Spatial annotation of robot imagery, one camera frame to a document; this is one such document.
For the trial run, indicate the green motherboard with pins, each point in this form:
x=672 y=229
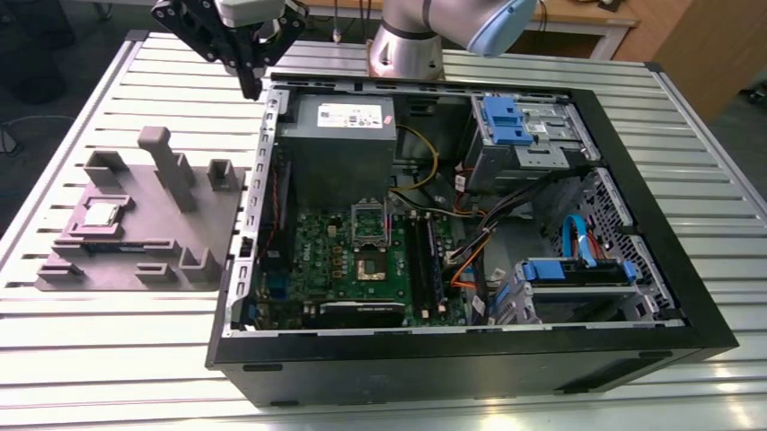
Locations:
x=318 y=251

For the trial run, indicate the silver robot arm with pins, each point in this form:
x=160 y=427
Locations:
x=407 y=49

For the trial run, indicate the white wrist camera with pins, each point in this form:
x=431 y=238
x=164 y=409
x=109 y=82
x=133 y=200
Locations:
x=248 y=11

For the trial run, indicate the blue expansion slot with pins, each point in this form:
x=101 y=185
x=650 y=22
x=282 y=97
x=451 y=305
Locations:
x=278 y=287

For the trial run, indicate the hard disk in blue carrier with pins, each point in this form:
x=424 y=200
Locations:
x=546 y=270

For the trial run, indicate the metal locking lever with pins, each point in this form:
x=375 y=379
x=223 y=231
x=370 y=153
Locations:
x=392 y=229

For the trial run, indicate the blue plastic drive bracket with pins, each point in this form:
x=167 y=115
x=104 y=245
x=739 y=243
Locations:
x=502 y=121

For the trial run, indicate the metal drive cage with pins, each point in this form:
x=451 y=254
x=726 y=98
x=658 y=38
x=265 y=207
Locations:
x=542 y=161

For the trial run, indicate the grey power supply unit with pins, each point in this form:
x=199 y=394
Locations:
x=335 y=166

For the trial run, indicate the black RAM slot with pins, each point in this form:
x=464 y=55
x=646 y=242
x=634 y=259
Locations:
x=416 y=269
x=434 y=269
x=423 y=269

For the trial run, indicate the silver CPU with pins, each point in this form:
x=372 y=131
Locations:
x=101 y=215

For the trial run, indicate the black PC case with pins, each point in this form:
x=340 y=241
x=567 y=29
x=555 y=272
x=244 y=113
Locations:
x=419 y=372

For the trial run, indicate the grey parts rack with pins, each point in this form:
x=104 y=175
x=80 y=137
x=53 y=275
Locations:
x=149 y=224

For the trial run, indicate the black graphics card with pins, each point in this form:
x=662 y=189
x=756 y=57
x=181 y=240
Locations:
x=359 y=310

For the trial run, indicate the wooden desk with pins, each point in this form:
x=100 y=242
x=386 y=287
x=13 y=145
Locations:
x=590 y=20

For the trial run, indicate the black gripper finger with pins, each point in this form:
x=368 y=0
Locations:
x=192 y=31
x=284 y=31

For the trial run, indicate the CPU socket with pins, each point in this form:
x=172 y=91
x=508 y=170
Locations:
x=371 y=268

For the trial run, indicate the metal disk bay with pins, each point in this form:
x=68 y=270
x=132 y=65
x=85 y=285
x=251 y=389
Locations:
x=599 y=291

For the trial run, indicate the wooden cabinet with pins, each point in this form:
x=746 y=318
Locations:
x=707 y=54

